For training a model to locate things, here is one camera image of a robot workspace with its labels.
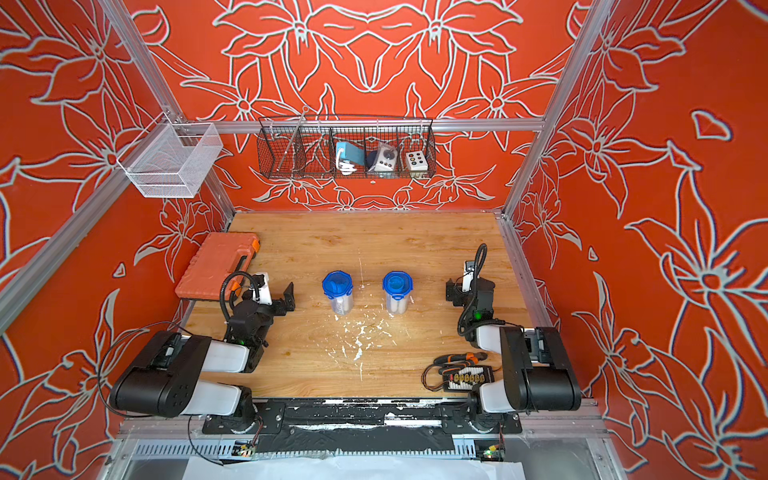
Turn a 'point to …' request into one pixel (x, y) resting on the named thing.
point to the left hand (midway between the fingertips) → (276, 282)
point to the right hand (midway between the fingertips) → (462, 276)
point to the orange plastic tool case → (219, 267)
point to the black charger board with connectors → (467, 377)
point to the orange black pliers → (470, 358)
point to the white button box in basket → (417, 164)
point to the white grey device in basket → (385, 159)
